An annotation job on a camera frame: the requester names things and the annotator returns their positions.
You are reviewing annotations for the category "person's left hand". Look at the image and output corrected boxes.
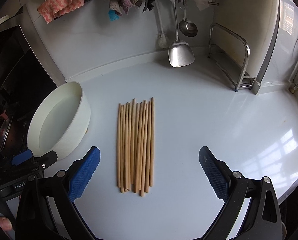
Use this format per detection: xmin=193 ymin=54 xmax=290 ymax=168
xmin=0 ymin=216 xmax=13 ymax=231

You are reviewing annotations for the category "white round bowl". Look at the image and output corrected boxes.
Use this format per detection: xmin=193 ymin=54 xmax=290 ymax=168
xmin=27 ymin=82 xmax=91 ymax=160

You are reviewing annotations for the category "black induction cooktop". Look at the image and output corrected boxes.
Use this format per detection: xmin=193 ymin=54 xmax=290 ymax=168
xmin=0 ymin=26 xmax=57 ymax=153

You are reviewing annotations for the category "steel cutting board rack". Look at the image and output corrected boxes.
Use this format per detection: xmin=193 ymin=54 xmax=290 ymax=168
xmin=207 ymin=23 xmax=256 ymax=92

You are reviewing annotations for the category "steel spatula turner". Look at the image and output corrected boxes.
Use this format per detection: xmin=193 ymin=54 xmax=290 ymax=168
xmin=168 ymin=0 xmax=195 ymax=68

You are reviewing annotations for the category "white dish brush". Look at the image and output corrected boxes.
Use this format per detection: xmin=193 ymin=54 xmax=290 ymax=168
xmin=155 ymin=0 xmax=169 ymax=49

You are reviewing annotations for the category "steel ladle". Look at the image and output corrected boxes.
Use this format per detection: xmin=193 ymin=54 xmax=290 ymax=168
xmin=179 ymin=0 xmax=198 ymax=37

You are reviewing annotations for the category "white cutting board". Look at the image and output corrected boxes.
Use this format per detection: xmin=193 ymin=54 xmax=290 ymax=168
xmin=214 ymin=0 xmax=278 ymax=77

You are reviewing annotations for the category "pink checkered cloth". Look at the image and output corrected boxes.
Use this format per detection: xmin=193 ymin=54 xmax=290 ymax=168
xmin=37 ymin=0 xmax=84 ymax=24

